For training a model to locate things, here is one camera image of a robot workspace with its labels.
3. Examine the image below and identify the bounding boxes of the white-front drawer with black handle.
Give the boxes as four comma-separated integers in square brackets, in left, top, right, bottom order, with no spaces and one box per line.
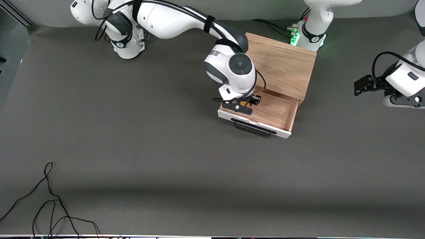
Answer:
[217,85,301,139]

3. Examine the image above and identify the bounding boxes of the wooden drawer cabinet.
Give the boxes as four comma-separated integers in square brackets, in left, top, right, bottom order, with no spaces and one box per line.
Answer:
[245,32,317,107]

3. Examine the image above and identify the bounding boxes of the black cable along right arm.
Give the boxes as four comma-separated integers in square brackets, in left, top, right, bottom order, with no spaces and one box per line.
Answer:
[91,0,267,102]

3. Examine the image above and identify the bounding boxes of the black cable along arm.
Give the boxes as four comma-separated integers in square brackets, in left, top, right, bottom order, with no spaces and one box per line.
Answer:
[372,51,425,90]
[91,0,267,102]

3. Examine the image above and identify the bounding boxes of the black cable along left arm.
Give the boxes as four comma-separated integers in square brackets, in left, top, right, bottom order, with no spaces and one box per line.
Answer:
[372,51,425,90]

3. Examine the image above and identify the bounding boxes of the black left arm base cables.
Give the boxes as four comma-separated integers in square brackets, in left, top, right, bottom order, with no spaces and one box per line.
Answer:
[251,8,329,38]

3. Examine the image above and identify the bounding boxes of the black strap on right arm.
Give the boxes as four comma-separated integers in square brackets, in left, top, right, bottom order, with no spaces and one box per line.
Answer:
[132,0,144,21]
[203,15,216,33]

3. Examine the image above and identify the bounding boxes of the thin black loose cable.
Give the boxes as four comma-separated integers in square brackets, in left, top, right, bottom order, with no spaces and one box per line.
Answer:
[0,162,82,239]
[32,199,102,239]

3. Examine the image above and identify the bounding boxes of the dark metal frame rail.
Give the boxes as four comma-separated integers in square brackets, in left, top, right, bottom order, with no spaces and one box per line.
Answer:
[0,6,34,27]

